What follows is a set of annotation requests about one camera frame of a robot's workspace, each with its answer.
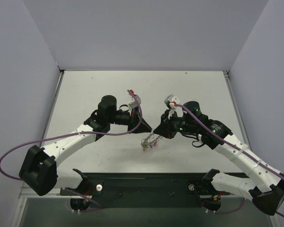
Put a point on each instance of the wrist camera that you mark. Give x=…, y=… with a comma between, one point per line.
x=134, y=100
x=170, y=99

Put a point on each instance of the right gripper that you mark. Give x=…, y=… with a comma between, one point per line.
x=169, y=125

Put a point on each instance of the metal disc with keyrings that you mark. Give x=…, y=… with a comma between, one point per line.
x=150, y=141

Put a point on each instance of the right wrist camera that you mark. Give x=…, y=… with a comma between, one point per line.
x=170, y=99

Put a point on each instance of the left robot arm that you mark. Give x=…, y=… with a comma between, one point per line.
x=39, y=169

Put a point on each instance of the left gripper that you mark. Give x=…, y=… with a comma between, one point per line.
x=134, y=120

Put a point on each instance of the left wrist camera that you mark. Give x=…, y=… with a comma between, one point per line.
x=134, y=100

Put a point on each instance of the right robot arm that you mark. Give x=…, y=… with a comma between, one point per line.
x=264, y=185

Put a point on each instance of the aluminium rail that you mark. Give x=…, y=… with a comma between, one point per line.
x=27, y=192

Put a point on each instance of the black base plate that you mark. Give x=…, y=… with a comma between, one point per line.
x=147, y=190

